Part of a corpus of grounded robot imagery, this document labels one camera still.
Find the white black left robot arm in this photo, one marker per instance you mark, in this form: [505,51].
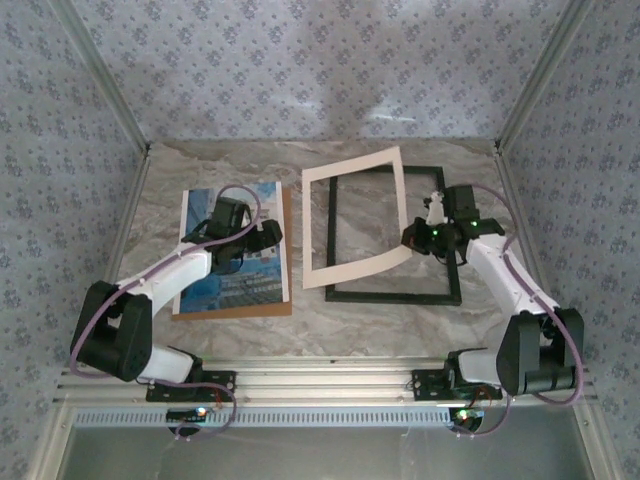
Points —
[170,280]

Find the black picture frame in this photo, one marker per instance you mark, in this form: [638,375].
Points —
[395,298]

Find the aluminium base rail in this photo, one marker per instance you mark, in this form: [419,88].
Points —
[325,380]

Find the small controller board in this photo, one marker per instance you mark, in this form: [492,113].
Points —
[182,414]
[467,417]

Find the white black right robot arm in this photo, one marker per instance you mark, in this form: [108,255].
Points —
[500,275]

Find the aluminium side rail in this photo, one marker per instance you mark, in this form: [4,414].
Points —
[506,170]
[129,210]

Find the white mat board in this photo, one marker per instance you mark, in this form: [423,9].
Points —
[355,165]

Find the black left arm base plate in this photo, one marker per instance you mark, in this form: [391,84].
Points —
[225,377]

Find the brown backing board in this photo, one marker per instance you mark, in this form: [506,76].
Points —
[287,250]

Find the grey metal panel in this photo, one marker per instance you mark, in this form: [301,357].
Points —
[325,455]

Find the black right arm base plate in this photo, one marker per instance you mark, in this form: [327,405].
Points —
[425,385]

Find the aluminium upright post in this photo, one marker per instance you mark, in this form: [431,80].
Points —
[105,75]
[540,75]

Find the blue building photo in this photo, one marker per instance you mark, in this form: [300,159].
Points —
[260,285]

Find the aluminium lower post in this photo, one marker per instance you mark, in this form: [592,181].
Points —
[595,445]
[50,445]

